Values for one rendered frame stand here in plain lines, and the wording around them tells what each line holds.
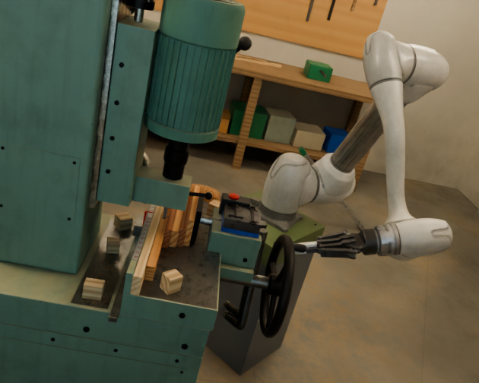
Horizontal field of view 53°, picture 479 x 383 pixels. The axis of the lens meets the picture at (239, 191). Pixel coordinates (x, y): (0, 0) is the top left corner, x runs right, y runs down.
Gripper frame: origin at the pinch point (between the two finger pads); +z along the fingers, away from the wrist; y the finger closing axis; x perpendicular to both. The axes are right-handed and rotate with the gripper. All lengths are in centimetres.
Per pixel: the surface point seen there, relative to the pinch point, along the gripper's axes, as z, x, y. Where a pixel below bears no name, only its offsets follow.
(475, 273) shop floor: -134, 144, -167
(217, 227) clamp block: 23.3, -15.2, 9.7
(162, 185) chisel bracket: 34.8, -29.8, 12.1
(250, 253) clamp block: 15.4, -7.9, 12.2
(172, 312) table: 32.8, -9.4, 35.2
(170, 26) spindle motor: 26, -67, 15
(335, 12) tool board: -68, -25, -328
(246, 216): 15.4, -16.6, 7.7
